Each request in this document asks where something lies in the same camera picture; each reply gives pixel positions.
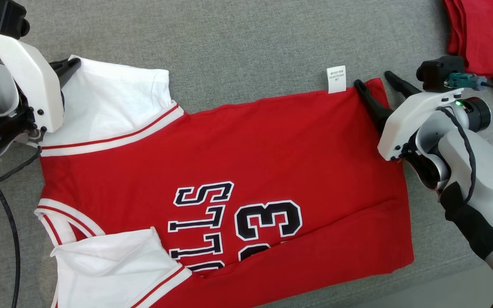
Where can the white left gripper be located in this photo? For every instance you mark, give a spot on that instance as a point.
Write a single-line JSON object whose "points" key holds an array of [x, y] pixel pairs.
{"points": [[32, 77]]}

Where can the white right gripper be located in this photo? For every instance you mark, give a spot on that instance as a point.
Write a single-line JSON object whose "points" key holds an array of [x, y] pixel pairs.
{"points": [[409, 119]]}

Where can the red shorts with white stripe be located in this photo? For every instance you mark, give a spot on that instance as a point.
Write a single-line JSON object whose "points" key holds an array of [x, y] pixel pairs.
{"points": [[490, 34]]}

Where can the red and white basketball jersey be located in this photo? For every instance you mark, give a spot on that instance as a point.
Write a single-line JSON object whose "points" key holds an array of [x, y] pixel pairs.
{"points": [[272, 149]]}

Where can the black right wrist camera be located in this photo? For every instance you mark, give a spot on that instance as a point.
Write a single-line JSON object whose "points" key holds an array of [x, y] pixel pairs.
{"points": [[439, 70]]}

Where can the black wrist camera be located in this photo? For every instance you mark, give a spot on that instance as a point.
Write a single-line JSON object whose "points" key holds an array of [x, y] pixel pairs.
{"points": [[439, 70], [7, 15]]}

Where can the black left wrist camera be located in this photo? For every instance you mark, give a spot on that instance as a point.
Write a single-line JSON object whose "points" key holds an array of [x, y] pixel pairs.
{"points": [[7, 15]]}

